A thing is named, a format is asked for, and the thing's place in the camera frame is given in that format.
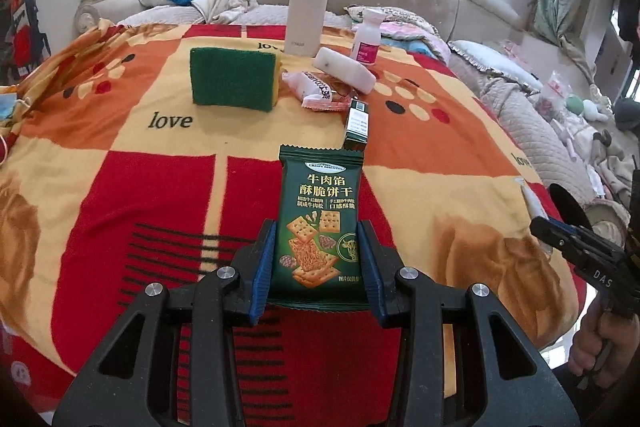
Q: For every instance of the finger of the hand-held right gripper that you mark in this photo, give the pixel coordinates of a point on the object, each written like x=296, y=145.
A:
x=560, y=237

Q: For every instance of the white ruffled pillow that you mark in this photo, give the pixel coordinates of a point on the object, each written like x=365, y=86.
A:
x=495, y=62

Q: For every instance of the small white tube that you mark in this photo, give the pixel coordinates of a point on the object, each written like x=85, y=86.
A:
x=532, y=204

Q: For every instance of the green white plush toy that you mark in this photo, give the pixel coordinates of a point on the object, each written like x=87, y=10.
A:
x=582, y=107

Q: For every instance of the green yellow sponge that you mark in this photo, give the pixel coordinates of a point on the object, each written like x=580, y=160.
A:
x=230, y=77

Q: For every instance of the red orange printed blanket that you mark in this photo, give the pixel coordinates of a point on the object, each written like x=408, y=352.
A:
x=150, y=187

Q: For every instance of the light blue blanket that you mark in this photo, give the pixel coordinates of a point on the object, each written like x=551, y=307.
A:
x=422, y=47

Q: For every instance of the small white bottle pink label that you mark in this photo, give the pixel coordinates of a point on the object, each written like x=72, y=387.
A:
x=365, y=42

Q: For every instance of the small black box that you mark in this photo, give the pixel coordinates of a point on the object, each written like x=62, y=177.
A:
x=357, y=127

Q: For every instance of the beige crumpled cloth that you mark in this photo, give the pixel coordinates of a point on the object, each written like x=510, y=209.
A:
x=225, y=4

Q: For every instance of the green biscuit packet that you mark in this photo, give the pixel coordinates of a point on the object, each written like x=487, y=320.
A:
x=315, y=207

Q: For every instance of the white pink candy wrapper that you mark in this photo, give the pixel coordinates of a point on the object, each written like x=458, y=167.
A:
x=310, y=84

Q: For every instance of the person's right hand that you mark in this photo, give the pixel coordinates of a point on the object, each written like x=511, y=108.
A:
x=625, y=337

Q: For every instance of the white thermos bottle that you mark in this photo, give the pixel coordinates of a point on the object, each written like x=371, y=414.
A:
x=304, y=17

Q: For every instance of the pink blanket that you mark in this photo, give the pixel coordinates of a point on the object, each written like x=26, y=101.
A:
x=407, y=29

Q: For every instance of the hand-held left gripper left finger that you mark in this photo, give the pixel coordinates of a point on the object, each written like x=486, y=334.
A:
x=262, y=277

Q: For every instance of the beige crumpled clothes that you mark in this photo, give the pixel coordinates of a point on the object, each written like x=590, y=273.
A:
x=612, y=167

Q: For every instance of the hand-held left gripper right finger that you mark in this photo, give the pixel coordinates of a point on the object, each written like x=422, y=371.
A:
x=372, y=282

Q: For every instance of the grey quilted bedspread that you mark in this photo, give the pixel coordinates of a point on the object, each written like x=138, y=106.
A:
x=530, y=127

